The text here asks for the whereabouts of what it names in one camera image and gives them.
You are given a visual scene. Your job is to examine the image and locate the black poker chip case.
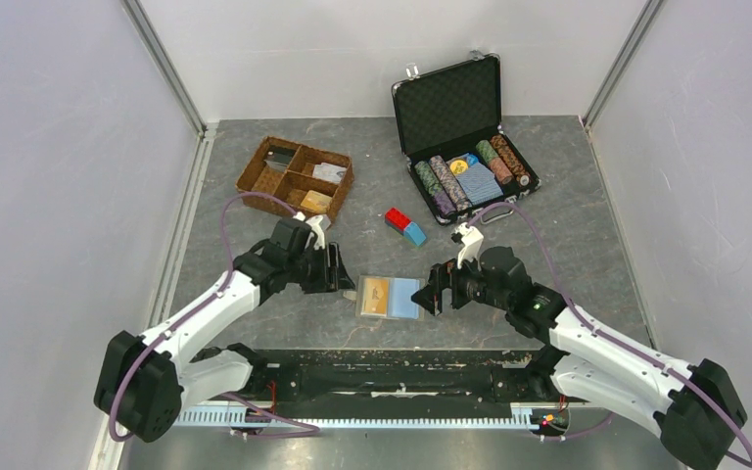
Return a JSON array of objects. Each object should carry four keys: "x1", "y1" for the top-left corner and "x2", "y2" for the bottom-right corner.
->
[{"x1": 391, "y1": 51, "x2": 541, "y2": 226}]

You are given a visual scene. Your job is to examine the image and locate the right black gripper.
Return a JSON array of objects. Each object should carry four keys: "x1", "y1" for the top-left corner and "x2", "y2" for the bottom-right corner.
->
[{"x1": 410, "y1": 246, "x2": 510, "y2": 316}]

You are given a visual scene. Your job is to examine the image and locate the red toy brick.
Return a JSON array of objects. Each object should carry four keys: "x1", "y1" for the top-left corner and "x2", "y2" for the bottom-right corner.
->
[{"x1": 384, "y1": 208, "x2": 411, "y2": 234}]

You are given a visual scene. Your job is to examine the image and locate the green poker chip row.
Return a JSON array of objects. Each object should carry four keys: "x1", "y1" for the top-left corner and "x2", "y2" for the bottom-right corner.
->
[{"x1": 414, "y1": 161, "x2": 455, "y2": 215}]

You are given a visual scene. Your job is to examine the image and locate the green pink chip row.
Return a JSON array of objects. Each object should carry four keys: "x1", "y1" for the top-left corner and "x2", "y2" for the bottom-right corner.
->
[{"x1": 475, "y1": 140, "x2": 513, "y2": 185}]

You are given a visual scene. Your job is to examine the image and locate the purple poker chip row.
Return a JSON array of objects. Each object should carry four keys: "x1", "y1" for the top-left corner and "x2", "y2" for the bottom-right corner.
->
[{"x1": 428, "y1": 156, "x2": 472, "y2": 212}]

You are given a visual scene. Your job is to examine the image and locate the yellow dealer button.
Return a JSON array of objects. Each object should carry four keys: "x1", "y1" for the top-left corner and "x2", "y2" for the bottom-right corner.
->
[{"x1": 448, "y1": 158, "x2": 470, "y2": 175}]

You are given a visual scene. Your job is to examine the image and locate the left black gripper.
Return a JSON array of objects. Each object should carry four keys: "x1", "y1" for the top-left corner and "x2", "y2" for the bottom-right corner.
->
[{"x1": 286, "y1": 242, "x2": 355, "y2": 295}]

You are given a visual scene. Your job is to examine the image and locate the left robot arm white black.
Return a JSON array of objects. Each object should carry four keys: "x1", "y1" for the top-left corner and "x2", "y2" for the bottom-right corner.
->
[{"x1": 93, "y1": 213, "x2": 354, "y2": 443}]

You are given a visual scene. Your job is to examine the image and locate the brown poker chip row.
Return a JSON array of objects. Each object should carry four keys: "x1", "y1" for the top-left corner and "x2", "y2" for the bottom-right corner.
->
[{"x1": 490, "y1": 134, "x2": 532, "y2": 188}]

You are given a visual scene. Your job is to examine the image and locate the brown wicker divided basket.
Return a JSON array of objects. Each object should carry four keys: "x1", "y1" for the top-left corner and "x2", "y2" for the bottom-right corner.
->
[{"x1": 235, "y1": 136, "x2": 354, "y2": 221}]

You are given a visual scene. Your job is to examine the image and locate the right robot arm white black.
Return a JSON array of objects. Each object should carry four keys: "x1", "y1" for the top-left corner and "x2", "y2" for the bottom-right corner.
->
[{"x1": 411, "y1": 247, "x2": 747, "y2": 469}]

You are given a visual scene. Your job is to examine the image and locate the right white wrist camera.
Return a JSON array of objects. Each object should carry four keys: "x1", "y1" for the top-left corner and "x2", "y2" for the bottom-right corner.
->
[{"x1": 451, "y1": 222, "x2": 484, "y2": 269}]

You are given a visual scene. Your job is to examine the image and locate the gold cards in basket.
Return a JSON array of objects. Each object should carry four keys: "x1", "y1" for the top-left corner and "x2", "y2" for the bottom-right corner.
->
[{"x1": 300, "y1": 190, "x2": 332, "y2": 214}]

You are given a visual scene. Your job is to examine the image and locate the blue playing card deck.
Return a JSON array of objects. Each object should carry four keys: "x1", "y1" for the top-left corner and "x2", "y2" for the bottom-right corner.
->
[{"x1": 455, "y1": 163, "x2": 503, "y2": 206}]

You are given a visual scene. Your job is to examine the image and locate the gold credit card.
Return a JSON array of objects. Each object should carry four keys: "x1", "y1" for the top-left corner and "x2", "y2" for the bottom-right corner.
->
[{"x1": 361, "y1": 277, "x2": 390, "y2": 317}]

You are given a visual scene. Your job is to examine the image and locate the blue toy brick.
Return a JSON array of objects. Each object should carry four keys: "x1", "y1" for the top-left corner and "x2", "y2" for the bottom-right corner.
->
[{"x1": 402, "y1": 221, "x2": 427, "y2": 247}]

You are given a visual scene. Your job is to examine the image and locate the black cards in basket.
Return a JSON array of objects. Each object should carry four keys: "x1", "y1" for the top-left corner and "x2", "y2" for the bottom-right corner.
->
[{"x1": 264, "y1": 146, "x2": 297, "y2": 172}]

